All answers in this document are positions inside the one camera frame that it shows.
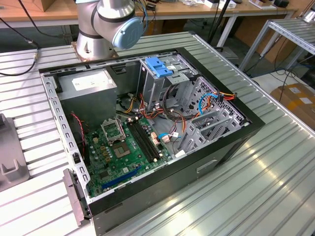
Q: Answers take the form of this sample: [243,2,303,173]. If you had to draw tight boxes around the metal optical drive cage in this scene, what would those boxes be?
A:
[136,53,200,109]

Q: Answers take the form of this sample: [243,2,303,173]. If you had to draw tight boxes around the yellow black wire group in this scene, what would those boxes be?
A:
[122,93,138,114]

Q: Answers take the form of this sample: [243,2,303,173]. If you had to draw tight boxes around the black open PC case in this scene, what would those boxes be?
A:
[38,46,266,236]

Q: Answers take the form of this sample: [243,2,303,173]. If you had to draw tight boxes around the brown cardboard box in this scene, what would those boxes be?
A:
[40,0,56,12]

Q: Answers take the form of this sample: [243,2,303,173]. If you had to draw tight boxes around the grey parts rack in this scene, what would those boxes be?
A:
[0,113,31,192]

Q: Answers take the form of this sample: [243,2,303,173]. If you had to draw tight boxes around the blue data wire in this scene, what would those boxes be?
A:
[157,132,183,145]
[198,92,220,116]

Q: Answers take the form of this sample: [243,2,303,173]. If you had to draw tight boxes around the CPU socket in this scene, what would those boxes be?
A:
[112,144,132,160]

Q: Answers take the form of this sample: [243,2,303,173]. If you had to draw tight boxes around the wooden workbench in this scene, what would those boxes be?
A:
[0,0,298,29]

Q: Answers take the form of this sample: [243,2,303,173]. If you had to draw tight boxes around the orange red power wire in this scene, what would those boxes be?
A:
[206,90,237,111]

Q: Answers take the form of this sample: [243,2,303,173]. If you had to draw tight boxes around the green motherboard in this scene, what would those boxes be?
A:
[85,117,173,197]

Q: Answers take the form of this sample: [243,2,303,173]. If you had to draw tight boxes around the metal socket cover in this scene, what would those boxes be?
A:
[100,119,125,144]

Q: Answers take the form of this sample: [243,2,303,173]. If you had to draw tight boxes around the black RAM slot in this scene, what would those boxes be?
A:
[126,118,158,163]
[134,117,163,158]

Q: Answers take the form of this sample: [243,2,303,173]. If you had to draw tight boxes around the black tripod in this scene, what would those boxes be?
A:
[208,0,234,49]

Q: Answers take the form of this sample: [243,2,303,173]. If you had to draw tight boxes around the black cable bundle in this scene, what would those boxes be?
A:
[162,83,190,123]

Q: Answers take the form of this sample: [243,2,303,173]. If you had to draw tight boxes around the red black fan wire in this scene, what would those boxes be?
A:
[70,111,90,158]

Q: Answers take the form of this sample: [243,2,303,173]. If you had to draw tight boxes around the metal slat rack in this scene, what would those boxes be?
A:
[240,18,315,72]

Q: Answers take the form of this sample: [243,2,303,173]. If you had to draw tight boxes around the grey power supply unit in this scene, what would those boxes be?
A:
[58,68,119,128]

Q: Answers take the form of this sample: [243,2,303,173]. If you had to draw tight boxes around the metal disk bay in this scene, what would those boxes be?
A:
[177,76,251,154]

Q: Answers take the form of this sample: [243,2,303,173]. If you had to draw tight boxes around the blue plastic drive latch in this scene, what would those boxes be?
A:
[145,57,165,71]
[154,66,173,78]

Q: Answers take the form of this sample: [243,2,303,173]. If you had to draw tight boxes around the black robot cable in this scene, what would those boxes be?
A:
[0,0,41,77]

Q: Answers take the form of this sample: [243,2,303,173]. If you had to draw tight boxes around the blue expansion slot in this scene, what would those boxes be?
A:
[102,166,142,190]

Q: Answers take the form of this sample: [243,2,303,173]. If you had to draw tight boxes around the large cardboard box with labels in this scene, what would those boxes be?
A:
[270,83,315,133]

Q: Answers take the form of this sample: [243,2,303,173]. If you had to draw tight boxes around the red orange wire bundle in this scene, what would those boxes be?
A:
[138,93,168,121]

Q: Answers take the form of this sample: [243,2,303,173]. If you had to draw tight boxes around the grey case side latch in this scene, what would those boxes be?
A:
[63,168,92,227]

